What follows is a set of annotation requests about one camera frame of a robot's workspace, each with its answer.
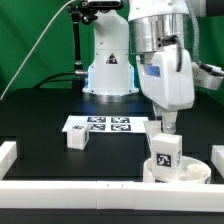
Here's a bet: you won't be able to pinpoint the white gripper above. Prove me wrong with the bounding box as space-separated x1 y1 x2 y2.
136 46 195 134

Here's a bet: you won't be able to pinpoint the white round stool seat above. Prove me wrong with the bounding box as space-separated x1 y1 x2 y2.
143 156 211 184

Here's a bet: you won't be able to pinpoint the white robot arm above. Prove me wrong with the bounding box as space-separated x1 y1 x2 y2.
84 0 224 133

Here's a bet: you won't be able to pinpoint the paper sheet with markers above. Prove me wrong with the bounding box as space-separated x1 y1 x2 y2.
62 116 148 133

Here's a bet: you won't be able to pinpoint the white right barrier wall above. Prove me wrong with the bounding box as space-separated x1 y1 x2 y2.
211 145 224 179

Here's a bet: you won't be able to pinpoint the white barrier wall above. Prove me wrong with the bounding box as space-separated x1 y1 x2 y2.
0 141 17 181
211 145 224 179
0 181 224 212

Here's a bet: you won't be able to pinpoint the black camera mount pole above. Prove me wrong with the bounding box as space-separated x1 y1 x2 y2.
67 4 86 94

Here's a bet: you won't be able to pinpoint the black cables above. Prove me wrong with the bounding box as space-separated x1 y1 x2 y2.
32 71 83 90

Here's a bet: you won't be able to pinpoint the black camera on mount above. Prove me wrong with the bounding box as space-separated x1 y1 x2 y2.
79 0 124 10

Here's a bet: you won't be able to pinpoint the white front barrier wall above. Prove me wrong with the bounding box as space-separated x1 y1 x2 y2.
0 181 224 212

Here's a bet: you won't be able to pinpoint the white left barrier wall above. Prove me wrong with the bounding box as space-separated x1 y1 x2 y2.
0 141 17 181

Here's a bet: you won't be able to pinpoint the white cable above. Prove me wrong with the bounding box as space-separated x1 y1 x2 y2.
0 0 78 101

